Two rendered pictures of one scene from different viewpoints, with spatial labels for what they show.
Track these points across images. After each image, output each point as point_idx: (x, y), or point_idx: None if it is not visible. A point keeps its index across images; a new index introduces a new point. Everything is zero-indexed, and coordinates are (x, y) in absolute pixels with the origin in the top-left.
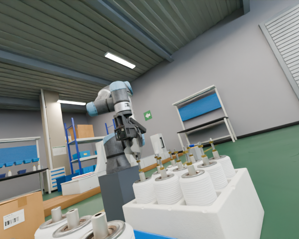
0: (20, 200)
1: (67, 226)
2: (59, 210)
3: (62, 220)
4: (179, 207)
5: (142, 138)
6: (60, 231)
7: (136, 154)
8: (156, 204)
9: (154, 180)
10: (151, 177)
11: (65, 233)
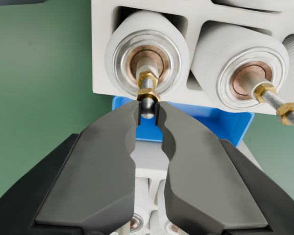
0: None
1: (173, 227)
2: (129, 232)
3: (143, 224)
4: (257, 108)
5: (293, 210)
6: (177, 232)
7: (136, 115)
8: (200, 93)
9: (213, 93)
10: (181, 58)
11: None
